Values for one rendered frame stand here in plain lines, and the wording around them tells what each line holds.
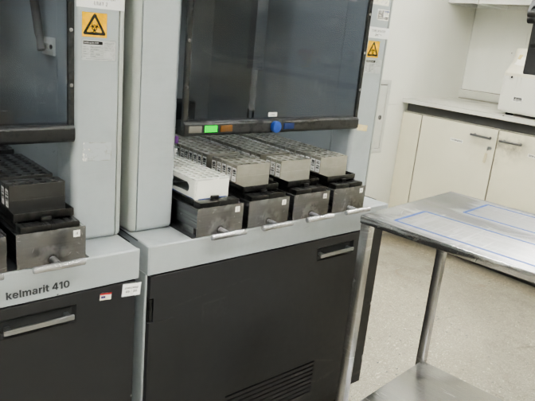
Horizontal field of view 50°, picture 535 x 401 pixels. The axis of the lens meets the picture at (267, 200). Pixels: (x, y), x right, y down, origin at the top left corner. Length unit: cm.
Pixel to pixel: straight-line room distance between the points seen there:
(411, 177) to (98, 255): 282
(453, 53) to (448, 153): 83
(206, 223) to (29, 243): 41
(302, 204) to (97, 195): 55
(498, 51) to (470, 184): 104
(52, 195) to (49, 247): 12
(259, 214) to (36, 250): 56
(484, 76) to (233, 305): 309
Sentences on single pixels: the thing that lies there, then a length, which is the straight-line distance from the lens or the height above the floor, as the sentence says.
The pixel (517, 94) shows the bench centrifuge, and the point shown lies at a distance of 346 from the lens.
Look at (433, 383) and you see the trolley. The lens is 183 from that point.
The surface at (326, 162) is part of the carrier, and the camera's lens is 170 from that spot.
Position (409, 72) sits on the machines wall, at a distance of 383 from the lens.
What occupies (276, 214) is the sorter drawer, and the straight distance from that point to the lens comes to 150.
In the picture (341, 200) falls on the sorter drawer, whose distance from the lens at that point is 167.
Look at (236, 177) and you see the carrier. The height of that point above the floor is 85.
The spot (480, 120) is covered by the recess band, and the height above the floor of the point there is 84.
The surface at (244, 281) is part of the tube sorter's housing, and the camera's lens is 151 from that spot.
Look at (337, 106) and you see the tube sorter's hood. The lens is 168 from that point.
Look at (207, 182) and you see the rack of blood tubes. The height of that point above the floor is 86.
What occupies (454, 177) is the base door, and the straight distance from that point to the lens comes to 365.
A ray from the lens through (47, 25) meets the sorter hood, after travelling 120.
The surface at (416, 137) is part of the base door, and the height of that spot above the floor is 67.
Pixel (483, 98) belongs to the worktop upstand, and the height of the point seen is 92.
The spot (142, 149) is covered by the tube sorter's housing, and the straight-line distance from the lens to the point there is 133.
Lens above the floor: 121
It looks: 16 degrees down
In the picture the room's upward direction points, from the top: 6 degrees clockwise
